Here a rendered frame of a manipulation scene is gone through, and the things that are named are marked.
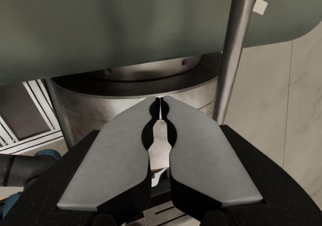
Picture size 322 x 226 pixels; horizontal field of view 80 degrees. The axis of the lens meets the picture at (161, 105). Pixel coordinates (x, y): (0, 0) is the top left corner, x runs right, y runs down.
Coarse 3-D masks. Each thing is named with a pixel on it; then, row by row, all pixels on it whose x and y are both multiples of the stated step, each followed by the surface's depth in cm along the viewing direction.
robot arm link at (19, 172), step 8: (40, 152) 53; (48, 152) 53; (56, 152) 54; (16, 160) 46; (24, 160) 47; (32, 160) 48; (40, 160) 49; (48, 160) 50; (56, 160) 52; (16, 168) 45; (24, 168) 46; (32, 168) 47; (40, 168) 47; (16, 176) 45; (24, 176) 46; (32, 176) 46; (8, 184) 45; (16, 184) 46; (24, 184) 47
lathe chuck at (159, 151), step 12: (60, 108) 31; (204, 108) 27; (72, 120) 28; (84, 120) 26; (96, 120) 25; (108, 120) 25; (72, 132) 31; (84, 132) 28; (156, 132) 26; (156, 144) 27; (168, 144) 27; (156, 156) 28; (168, 156) 28; (156, 168) 29
